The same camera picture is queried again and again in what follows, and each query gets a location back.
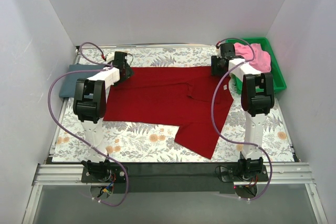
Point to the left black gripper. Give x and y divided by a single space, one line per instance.
126 72

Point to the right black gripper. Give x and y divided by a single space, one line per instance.
217 67

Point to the red t-shirt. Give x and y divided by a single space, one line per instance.
174 96

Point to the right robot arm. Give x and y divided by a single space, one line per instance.
257 99

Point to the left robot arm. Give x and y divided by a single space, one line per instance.
90 104

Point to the pink t-shirt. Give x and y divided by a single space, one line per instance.
262 60

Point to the folded blue-grey t-shirt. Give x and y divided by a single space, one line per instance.
69 84

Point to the green plastic bin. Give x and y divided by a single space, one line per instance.
279 82

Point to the floral patterned table mat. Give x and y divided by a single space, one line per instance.
139 142

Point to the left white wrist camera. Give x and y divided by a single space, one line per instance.
109 57

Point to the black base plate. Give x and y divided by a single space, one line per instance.
169 177

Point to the aluminium frame rail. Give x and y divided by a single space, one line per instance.
59 196

